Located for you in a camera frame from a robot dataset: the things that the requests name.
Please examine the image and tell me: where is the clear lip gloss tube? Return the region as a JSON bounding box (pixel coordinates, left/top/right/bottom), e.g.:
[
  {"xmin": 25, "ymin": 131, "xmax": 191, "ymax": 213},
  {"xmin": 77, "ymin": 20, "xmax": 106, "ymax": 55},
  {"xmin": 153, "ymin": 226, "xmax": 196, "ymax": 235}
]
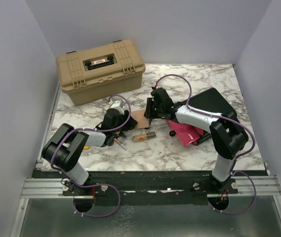
[{"xmin": 119, "ymin": 133, "xmax": 127, "ymax": 146}]

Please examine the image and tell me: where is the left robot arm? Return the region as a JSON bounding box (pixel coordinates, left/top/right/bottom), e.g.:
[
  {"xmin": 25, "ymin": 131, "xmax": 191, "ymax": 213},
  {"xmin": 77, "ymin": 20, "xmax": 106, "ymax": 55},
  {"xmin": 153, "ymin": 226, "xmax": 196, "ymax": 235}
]
[{"xmin": 41, "ymin": 109, "xmax": 138, "ymax": 195}]

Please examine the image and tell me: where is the square copper compact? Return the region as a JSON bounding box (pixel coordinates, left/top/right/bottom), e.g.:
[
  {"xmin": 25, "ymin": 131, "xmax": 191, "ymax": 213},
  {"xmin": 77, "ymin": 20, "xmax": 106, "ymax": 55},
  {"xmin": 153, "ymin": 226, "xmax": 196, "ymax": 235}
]
[{"xmin": 131, "ymin": 109, "xmax": 150, "ymax": 129}]

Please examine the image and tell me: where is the aluminium extrusion frame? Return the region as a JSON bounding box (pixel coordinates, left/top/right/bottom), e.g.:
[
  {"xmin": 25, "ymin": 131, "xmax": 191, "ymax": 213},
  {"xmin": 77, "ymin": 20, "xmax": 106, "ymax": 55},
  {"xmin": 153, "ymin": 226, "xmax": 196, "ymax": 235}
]
[{"xmin": 9, "ymin": 83, "xmax": 281, "ymax": 237}]

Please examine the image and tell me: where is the tan plastic toolbox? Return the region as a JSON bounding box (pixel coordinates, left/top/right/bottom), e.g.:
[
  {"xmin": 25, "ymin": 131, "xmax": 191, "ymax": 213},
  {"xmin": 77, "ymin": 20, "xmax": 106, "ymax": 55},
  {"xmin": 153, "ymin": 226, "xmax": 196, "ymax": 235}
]
[{"xmin": 56, "ymin": 39, "xmax": 146, "ymax": 106}]

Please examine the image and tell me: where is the black makeup drawer organizer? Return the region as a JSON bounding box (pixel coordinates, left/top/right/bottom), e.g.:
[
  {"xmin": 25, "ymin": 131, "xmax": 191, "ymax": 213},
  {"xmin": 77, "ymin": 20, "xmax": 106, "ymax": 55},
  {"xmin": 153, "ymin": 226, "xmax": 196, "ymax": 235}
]
[{"xmin": 176, "ymin": 88, "xmax": 237, "ymax": 144}]

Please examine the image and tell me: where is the pink drawer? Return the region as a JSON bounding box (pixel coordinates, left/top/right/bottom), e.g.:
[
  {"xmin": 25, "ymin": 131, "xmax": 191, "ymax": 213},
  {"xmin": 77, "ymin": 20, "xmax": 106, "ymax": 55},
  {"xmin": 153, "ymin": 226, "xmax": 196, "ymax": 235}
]
[{"xmin": 166, "ymin": 120, "xmax": 204, "ymax": 147}]

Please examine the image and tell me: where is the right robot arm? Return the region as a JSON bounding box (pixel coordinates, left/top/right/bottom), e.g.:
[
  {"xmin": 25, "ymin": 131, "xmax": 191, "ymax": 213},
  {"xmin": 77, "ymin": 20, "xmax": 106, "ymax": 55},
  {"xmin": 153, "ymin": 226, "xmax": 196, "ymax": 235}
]
[{"xmin": 145, "ymin": 87, "xmax": 249, "ymax": 193}]

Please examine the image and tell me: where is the beige concealer tube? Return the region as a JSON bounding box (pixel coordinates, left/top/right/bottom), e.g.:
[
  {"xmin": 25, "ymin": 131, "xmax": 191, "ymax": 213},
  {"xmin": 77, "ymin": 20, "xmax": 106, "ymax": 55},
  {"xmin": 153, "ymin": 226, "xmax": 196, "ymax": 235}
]
[{"xmin": 133, "ymin": 132, "xmax": 156, "ymax": 142}]

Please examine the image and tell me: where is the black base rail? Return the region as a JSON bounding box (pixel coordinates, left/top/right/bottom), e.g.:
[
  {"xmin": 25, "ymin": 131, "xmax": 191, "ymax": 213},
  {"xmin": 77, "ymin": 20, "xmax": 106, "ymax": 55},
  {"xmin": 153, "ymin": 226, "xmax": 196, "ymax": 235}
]
[{"xmin": 31, "ymin": 169, "xmax": 240, "ymax": 207}]

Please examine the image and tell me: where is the slim concealer tube white cap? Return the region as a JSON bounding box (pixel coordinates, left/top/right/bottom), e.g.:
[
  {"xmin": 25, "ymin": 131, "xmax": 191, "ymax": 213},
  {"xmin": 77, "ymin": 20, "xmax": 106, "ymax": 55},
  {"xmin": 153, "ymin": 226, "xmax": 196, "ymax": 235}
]
[{"xmin": 114, "ymin": 138, "xmax": 127, "ymax": 150}]

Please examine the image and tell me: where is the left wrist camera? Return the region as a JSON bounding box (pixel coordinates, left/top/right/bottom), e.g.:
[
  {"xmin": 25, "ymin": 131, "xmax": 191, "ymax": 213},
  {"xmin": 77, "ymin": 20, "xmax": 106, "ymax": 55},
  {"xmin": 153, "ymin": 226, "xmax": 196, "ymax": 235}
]
[{"xmin": 110, "ymin": 100, "xmax": 124, "ymax": 114}]

